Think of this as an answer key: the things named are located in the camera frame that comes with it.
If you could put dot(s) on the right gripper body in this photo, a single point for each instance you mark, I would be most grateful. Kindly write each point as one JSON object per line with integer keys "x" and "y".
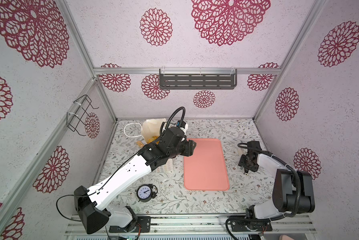
{"x": 243, "y": 161}

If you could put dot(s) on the white paper bag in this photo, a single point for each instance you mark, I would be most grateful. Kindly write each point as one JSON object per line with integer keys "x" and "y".
{"x": 141, "y": 132}

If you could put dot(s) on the pink tray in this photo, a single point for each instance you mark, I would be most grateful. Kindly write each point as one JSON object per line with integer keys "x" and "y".
{"x": 206, "y": 169}

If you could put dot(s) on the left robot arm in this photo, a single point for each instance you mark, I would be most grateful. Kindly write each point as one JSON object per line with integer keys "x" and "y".
{"x": 92, "y": 203}

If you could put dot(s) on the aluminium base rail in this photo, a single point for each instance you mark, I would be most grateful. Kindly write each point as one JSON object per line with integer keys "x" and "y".
{"x": 214, "y": 224}

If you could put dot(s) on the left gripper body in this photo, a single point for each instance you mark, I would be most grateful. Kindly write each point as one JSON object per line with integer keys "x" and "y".
{"x": 184, "y": 148}

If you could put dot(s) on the corn-like yellow bread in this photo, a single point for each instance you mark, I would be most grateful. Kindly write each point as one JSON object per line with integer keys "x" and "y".
{"x": 151, "y": 139}

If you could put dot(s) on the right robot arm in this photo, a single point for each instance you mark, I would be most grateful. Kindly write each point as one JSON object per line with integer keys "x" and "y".
{"x": 293, "y": 191}

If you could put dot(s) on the black wire rack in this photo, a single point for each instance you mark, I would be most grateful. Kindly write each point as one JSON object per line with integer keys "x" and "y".
{"x": 83, "y": 121}

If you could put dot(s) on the black alarm clock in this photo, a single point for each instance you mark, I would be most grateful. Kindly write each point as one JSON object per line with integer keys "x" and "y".
{"x": 147, "y": 192}

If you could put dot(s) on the grey wall shelf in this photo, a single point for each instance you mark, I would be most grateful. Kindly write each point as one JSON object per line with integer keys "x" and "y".
{"x": 171, "y": 81}

